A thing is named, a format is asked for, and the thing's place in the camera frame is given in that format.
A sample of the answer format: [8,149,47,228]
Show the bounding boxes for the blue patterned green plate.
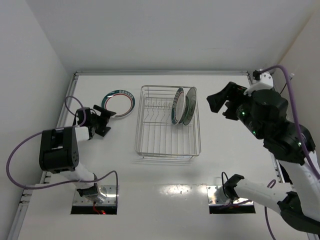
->
[180,96,190,126]

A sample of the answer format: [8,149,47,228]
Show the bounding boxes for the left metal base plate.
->
[72,185,118,207]

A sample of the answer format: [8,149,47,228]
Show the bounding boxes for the white plate with dark rim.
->
[183,87,197,126]

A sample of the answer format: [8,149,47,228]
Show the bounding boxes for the black wall cable with plug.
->
[279,73,295,95]

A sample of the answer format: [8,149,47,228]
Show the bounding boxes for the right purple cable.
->
[257,64,320,240]

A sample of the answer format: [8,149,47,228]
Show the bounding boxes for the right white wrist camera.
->
[243,70,274,97]

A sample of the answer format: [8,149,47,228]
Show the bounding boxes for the green-rimmed white plate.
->
[171,87,186,125]
[101,89,136,119]

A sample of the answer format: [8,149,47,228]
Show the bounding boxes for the metal wire dish rack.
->
[135,85,201,160]

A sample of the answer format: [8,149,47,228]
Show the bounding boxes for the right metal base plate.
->
[206,185,254,207]

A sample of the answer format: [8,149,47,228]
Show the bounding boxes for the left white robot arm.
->
[39,105,116,204]

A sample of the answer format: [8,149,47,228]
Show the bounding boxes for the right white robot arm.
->
[207,82,320,235]

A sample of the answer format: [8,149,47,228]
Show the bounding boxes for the metal base plate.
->
[206,185,254,207]
[72,185,118,207]

